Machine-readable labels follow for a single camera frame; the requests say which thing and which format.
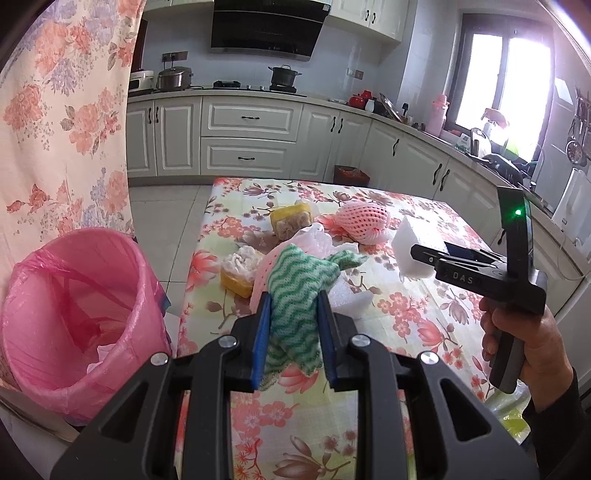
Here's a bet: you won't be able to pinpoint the person's right hand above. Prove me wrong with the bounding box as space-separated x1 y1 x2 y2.
479 298 575 402

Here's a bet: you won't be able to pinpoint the clear glass jug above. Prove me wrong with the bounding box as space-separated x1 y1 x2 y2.
470 128 490 158

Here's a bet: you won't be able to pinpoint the person's right forearm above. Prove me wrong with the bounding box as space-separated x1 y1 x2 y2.
524 367 591 480

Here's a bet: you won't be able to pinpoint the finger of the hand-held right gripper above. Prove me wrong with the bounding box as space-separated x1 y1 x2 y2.
445 241 506 265
410 244 502 273

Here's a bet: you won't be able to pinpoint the metal tray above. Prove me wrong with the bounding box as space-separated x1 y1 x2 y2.
379 92 409 123

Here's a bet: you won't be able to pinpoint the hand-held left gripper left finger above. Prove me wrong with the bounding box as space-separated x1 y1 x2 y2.
51 292 273 480

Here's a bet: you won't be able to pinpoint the pink trash bin with liner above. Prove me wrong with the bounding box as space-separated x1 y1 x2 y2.
0 227 172 428

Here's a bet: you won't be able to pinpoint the floral tablecloth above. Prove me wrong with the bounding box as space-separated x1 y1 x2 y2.
173 178 522 480

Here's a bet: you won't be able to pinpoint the pale plastic bag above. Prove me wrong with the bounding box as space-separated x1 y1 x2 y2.
487 383 539 446

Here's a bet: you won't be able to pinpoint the pink thermos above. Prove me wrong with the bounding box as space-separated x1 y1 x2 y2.
427 95 448 137

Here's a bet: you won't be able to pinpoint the black pan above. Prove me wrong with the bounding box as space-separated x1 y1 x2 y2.
480 154 525 185

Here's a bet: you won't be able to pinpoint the wooden framed glass door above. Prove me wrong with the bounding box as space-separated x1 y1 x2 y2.
131 18 148 75

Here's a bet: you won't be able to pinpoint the white kitchen base cabinets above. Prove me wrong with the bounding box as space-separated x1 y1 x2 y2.
126 88 591 324

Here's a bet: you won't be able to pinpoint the white rice cooker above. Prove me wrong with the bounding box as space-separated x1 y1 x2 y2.
129 69 155 93

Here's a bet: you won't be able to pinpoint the black range hood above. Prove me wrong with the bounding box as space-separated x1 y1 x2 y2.
210 0 329 63

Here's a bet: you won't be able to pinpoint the white foam wrap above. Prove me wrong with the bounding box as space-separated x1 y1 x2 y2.
330 274 375 319

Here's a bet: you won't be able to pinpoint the black gas stove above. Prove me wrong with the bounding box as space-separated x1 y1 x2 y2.
212 80 308 97

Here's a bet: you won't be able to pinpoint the white foam block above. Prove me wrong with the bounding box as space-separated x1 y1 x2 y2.
392 216 451 280

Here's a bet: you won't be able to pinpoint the hanging kitchen utensils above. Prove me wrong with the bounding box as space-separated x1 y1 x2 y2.
566 85 591 167

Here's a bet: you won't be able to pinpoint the kitchen window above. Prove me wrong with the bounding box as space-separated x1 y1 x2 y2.
450 14 555 160

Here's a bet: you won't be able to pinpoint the white plastic board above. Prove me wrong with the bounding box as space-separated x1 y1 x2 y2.
551 168 591 241

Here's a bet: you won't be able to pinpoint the white upper kitchen cabinets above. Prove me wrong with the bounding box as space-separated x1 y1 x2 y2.
325 0 419 44

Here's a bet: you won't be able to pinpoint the pink foam fruit net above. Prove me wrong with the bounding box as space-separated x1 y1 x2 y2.
335 200 391 245

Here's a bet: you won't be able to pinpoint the steel pressure cooker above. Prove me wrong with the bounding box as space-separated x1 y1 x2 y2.
156 66 194 91

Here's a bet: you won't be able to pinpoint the black cooking pot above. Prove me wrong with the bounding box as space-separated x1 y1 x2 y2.
269 65 303 89

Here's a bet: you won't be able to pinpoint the large yellow sponge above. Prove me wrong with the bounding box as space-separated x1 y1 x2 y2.
270 202 319 241

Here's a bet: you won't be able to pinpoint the floral curtain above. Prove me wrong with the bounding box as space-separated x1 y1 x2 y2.
0 0 148 388

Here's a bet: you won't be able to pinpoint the dark red floor bin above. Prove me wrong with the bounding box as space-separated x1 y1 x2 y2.
333 165 371 188

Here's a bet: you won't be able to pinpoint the green wavy striped cloth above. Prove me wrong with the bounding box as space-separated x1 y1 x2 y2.
259 244 368 393

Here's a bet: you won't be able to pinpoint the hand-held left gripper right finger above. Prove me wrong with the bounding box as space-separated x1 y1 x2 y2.
318 290 541 480

